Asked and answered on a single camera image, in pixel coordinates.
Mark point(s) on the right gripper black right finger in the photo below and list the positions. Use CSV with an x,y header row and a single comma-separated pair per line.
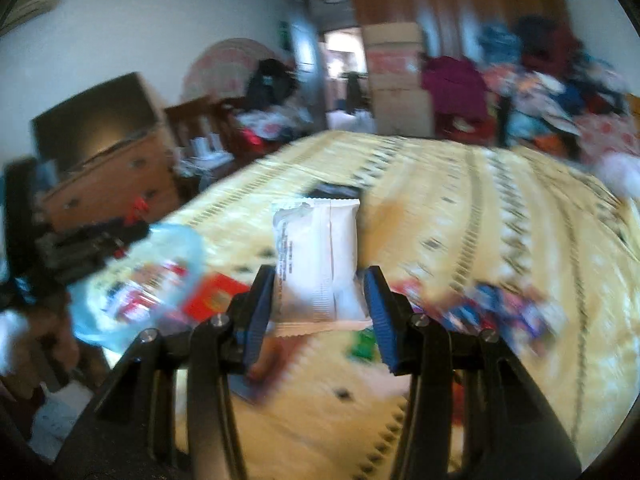
x,y
509,429

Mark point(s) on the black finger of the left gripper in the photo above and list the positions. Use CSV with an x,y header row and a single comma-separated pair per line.
x,y
91,244

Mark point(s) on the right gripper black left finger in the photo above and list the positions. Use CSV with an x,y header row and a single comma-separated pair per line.
x,y
165,411

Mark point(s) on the plain white snack packet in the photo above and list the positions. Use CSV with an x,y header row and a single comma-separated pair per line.
x,y
317,288

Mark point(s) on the person left hand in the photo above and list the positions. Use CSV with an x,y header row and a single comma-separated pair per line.
x,y
22,336

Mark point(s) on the glass bowl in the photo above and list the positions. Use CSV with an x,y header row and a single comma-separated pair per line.
x,y
147,288

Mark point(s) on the wooden chest of drawers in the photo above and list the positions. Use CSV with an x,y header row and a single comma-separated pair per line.
x,y
108,185

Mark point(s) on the orange red cardboard box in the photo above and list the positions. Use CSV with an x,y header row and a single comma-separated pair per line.
x,y
212,296

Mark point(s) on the black flat television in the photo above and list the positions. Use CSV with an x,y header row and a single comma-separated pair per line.
x,y
92,122

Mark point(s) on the green snack packet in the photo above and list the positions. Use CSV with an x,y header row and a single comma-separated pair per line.
x,y
364,347

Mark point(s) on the yellow patterned bed sheet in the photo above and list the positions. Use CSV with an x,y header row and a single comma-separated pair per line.
x,y
439,217

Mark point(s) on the dark wooden chair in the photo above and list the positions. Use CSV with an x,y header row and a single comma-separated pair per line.
x,y
201,117

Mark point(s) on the black blue carton box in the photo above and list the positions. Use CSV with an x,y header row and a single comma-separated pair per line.
x,y
333,191

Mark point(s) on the white purple folded quilt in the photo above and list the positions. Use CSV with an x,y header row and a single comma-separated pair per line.
x,y
620,173

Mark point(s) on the stacked cardboard boxes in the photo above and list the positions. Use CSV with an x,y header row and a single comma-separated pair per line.
x,y
394,55

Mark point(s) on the pile of clothes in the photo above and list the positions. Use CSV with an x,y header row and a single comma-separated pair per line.
x,y
535,85

